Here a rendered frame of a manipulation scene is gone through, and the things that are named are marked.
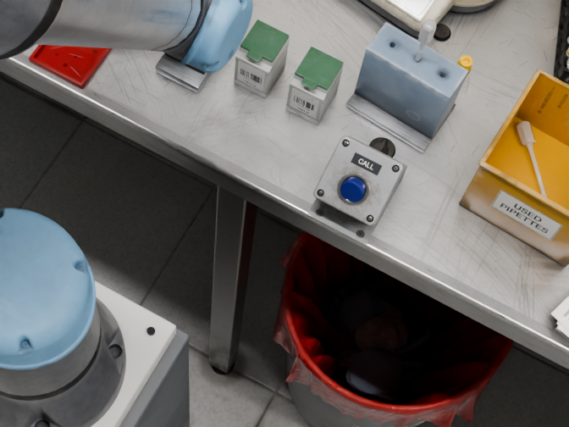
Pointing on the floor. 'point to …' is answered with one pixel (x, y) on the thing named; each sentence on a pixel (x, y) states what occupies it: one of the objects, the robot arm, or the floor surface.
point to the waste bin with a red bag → (342, 402)
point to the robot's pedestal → (165, 390)
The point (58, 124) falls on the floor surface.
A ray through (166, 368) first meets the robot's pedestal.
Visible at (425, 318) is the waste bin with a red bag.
